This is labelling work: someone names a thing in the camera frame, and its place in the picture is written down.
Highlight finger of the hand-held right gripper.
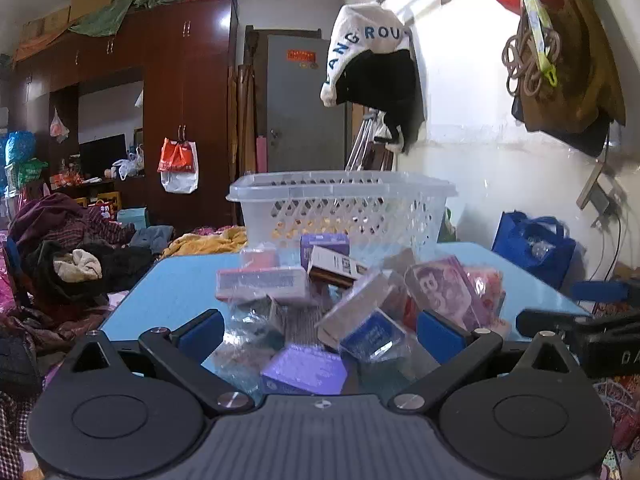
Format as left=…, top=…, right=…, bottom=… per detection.
left=571, top=280, right=640, bottom=311
left=516, top=310, right=596, bottom=337

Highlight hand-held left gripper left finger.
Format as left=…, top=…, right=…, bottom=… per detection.
left=59, top=309, right=255, bottom=417

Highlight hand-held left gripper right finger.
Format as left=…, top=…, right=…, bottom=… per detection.
left=389, top=310, right=583, bottom=413

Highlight clear plastic lattice basket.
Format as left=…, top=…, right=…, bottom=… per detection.
left=226, top=170, right=458, bottom=261

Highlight clear wrapped small item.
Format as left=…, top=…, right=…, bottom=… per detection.
left=227, top=295, right=287, bottom=353

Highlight blue wrapped box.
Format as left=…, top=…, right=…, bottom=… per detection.
left=339, top=309, right=410, bottom=362

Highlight red snack packet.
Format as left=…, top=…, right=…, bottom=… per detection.
left=464, top=266, right=507, bottom=313

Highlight blue tote bag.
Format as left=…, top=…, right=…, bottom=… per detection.
left=492, top=211, right=577, bottom=289

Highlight pink flat box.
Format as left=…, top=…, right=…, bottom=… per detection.
left=216, top=266, right=309, bottom=302

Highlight grey beige box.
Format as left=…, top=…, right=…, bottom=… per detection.
left=316, top=270, right=403, bottom=348

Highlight yellow blanket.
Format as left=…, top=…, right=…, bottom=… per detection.
left=160, top=226, right=248, bottom=259

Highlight small pink box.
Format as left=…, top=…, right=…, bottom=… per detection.
left=240, top=244, right=279, bottom=270

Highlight plain lavender box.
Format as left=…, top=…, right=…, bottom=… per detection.
left=259, top=344, right=349, bottom=397

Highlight white and brown box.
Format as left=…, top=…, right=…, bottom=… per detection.
left=306, top=246, right=372, bottom=288

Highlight beige cloth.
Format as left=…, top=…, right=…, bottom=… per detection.
left=54, top=248, right=104, bottom=282

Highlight purple box with barcode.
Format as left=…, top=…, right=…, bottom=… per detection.
left=300, top=233, right=351, bottom=273

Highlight black hanging bag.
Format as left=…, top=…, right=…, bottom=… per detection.
left=512, top=85, right=612, bottom=159

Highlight pile of dark clothes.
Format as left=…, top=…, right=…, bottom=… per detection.
left=0, top=192, right=157, bottom=396

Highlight orange and white plastic bag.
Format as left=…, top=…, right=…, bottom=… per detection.
left=157, top=137, right=199, bottom=194

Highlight black television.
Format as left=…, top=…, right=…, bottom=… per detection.
left=78, top=133, right=127, bottom=182

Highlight metal crutches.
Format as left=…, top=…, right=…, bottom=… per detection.
left=344, top=111, right=397, bottom=172

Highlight brown hanging bag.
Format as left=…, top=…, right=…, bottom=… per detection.
left=512, top=0, right=627, bottom=136

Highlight dark brown wooden wardrobe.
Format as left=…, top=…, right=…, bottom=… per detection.
left=10, top=0, right=239, bottom=235

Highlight wooden planks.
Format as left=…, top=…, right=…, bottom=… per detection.
left=227, top=25, right=269, bottom=177

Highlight grey door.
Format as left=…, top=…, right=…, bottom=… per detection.
left=266, top=34, right=349, bottom=174

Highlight pink and white plastic bag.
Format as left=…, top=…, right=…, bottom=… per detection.
left=49, top=107, right=71, bottom=144

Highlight blue plastic bag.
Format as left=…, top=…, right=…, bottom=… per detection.
left=4, top=130, right=37, bottom=167

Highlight white and black jacket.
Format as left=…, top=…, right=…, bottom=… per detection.
left=320, top=3, right=427, bottom=155

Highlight red door sign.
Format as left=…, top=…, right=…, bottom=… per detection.
left=287, top=49, right=319, bottom=69

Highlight green cloth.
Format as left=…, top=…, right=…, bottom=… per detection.
left=69, top=0, right=193, bottom=38

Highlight cardboard box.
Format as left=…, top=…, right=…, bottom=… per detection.
left=20, top=6, right=72, bottom=42
left=69, top=0, right=125, bottom=22

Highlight black cable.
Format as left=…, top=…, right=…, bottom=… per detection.
left=599, top=209, right=625, bottom=282

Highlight wall power adapter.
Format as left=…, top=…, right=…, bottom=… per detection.
left=576, top=159, right=626, bottom=227

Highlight coiled beige rope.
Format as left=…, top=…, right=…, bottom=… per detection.
left=502, top=24, right=562, bottom=97

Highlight yellow green strap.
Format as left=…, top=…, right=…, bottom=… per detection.
left=509, top=0, right=559, bottom=87

